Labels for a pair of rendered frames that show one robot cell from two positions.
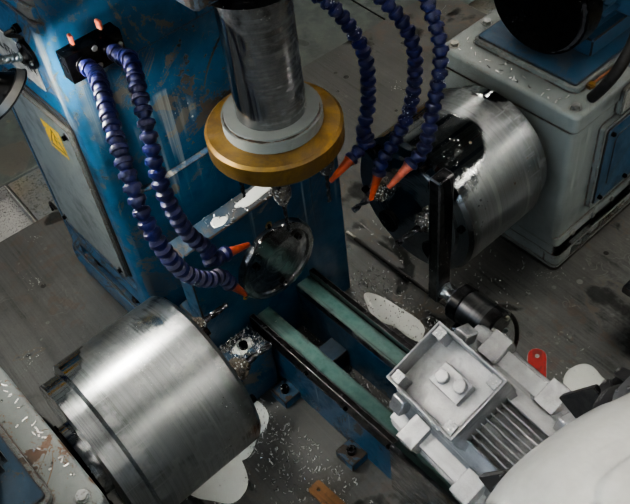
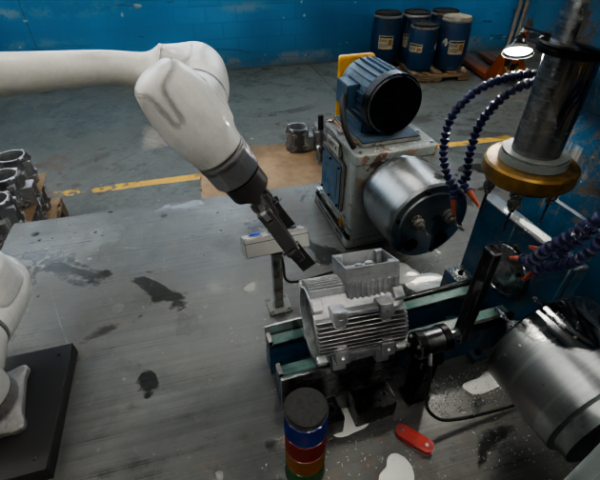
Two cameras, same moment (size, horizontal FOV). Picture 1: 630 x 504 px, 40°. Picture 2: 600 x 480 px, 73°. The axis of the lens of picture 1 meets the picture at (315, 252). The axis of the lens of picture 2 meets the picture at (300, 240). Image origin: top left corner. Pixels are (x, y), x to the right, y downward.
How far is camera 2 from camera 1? 110 cm
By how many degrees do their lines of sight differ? 72
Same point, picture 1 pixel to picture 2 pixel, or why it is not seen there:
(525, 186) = (545, 401)
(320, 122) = (521, 167)
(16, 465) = (379, 140)
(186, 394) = (397, 185)
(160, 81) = (584, 141)
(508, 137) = (589, 374)
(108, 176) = not seen: hidden behind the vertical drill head
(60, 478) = (370, 150)
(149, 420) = (389, 175)
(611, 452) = (198, 50)
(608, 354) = not seen: outside the picture
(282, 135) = (506, 148)
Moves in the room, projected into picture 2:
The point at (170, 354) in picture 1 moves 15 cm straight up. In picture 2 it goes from (416, 177) to (427, 125)
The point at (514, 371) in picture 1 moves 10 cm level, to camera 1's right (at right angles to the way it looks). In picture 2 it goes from (364, 306) to (353, 343)
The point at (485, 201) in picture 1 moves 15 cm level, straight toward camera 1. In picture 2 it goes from (519, 350) to (439, 314)
